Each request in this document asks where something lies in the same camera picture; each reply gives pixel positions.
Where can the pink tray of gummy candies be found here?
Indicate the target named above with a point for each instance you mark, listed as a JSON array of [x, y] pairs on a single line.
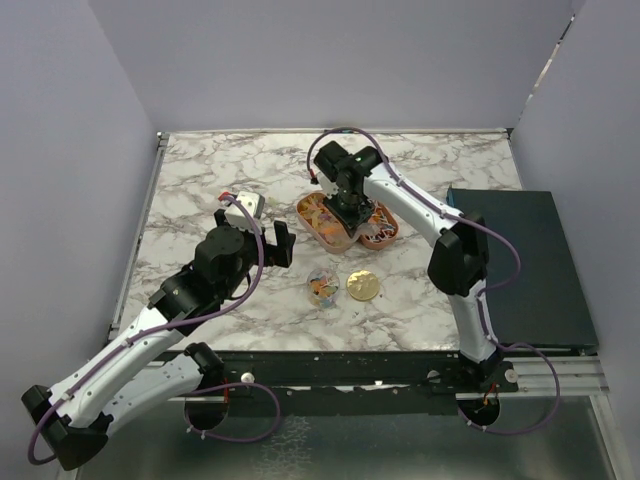
[[315, 217]]

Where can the clear glass jar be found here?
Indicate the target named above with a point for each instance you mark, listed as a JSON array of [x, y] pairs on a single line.
[[322, 287]]

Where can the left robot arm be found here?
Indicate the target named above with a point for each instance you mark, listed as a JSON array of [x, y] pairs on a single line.
[[78, 415]]

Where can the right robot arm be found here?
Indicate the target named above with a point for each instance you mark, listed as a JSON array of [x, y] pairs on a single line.
[[355, 183]]

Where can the gold jar lid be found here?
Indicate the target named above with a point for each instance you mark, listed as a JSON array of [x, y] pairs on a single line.
[[363, 285]]

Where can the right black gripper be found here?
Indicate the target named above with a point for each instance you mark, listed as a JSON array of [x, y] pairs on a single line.
[[351, 222]]

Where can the clear plastic scoop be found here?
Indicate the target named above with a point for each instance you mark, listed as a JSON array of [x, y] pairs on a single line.
[[368, 231]]

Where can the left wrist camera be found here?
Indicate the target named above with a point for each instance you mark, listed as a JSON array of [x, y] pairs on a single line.
[[243, 210]]

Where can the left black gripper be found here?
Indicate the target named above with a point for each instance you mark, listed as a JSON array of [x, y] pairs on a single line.
[[281, 254]]

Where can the blue network switch box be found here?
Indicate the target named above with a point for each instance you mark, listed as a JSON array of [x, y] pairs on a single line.
[[545, 306]]

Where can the pink tray of lollipops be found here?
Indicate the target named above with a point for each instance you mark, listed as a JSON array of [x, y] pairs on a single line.
[[388, 225]]

